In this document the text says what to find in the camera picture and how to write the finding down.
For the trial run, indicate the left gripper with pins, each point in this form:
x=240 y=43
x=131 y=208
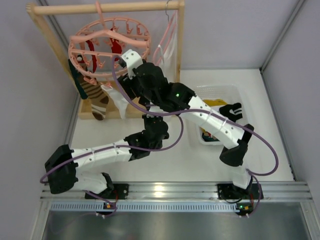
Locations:
x=149 y=110

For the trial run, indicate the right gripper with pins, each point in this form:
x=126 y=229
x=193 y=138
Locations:
x=127 y=83

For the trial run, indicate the red sock with trim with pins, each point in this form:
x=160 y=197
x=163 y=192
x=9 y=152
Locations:
x=116 y=46

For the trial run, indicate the brown striped green sock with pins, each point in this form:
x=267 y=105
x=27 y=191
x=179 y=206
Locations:
x=89 y=88

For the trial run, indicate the red sock plain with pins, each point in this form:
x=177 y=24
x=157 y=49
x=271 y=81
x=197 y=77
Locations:
x=94 y=59

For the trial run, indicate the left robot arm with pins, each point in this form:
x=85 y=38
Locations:
x=83 y=169

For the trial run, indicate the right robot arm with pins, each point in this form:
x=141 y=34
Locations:
x=182 y=101

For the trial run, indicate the pink round clip hanger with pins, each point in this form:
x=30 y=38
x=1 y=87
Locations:
x=131 y=32

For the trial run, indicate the white mesh laundry bag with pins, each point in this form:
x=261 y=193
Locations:
x=169 y=70

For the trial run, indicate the green reindeer sock in basket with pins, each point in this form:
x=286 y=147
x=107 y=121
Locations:
x=207 y=137

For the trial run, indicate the yellow sock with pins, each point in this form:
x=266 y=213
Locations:
x=215 y=102

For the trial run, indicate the black sock white stripes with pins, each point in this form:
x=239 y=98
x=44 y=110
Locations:
x=232 y=111

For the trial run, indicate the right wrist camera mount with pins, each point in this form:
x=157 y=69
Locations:
x=132 y=60

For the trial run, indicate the pink wire hanger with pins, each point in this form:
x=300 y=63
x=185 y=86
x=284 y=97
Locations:
x=166 y=47

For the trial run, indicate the wooden clothes rack frame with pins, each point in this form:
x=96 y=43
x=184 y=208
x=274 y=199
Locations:
x=37 y=14

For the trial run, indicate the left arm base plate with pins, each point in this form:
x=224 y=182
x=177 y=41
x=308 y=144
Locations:
x=119 y=191

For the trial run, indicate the white slotted cable duct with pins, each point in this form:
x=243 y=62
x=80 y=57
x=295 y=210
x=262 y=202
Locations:
x=99 y=206

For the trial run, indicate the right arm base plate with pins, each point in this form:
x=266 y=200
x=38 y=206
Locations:
x=234 y=194

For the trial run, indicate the aluminium mounting rail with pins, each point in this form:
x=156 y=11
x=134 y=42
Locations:
x=273 y=191

